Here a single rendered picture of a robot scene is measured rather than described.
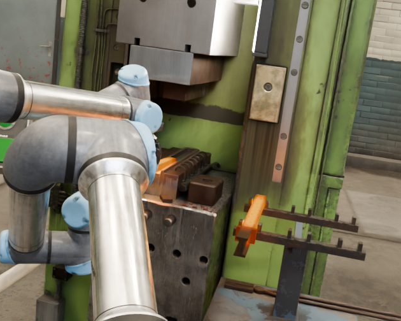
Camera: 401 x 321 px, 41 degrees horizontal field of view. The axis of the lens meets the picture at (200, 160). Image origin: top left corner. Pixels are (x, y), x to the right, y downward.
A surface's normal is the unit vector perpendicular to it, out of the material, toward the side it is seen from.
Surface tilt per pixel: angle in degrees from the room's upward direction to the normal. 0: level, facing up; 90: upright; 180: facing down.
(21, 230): 131
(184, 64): 90
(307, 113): 90
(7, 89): 65
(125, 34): 90
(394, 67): 89
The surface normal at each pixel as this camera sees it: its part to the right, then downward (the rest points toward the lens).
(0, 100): 0.52, 0.27
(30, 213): 0.23, 0.83
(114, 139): 0.17, -0.72
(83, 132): 0.29, -0.51
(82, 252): 0.28, 0.22
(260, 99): -0.26, 0.18
